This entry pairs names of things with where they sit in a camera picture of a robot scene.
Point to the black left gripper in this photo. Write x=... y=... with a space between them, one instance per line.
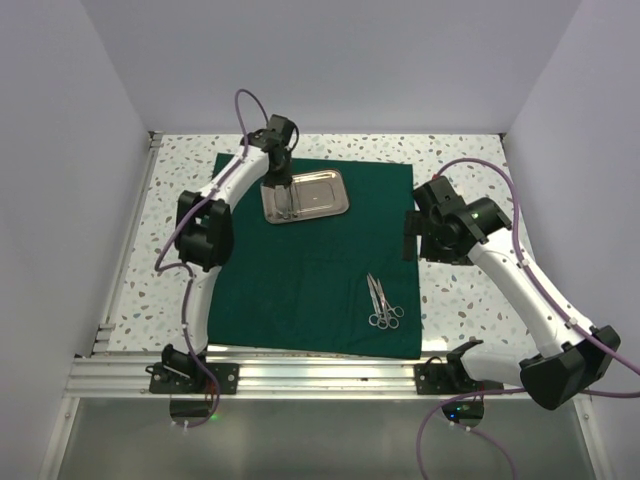
x=284 y=178

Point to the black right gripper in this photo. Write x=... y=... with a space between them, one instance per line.
x=416 y=224

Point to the silver pointed tweezers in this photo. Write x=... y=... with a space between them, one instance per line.
x=294 y=202

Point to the dark green surgical cloth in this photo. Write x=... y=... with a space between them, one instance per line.
x=303 y=286

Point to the silver surgical scissors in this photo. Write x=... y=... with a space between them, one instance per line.
x=374 y=300
x=393 y=313

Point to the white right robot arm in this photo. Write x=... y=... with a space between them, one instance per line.
x=571 y=352

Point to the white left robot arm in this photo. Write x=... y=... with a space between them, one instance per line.
x=204 y=237

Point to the stainless steel instrument tray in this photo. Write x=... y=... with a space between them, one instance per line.
x=322 y=193

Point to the silver scalpel handle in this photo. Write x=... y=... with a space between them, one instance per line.
x=282 y=201

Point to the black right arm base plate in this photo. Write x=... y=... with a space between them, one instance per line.
x=437 y=376

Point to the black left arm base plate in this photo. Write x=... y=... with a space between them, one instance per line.
x=221 y=378

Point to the aluminium rail frame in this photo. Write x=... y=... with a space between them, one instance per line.
x=296 y=414

